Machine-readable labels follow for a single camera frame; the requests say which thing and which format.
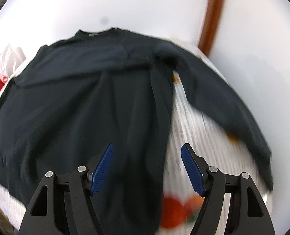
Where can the white fruit print tablecloth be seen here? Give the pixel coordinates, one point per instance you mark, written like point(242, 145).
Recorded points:
point(181, 203)

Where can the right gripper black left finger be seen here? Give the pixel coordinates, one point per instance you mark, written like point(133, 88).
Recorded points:
point(62, 203)

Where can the brown wooden door frame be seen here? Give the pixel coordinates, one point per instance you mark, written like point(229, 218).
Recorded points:
point(210, 25)

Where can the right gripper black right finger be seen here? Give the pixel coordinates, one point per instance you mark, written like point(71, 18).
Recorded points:
point(247, 213)

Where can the black sweatshirt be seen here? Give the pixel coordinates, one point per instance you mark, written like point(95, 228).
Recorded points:
point(115, 87)

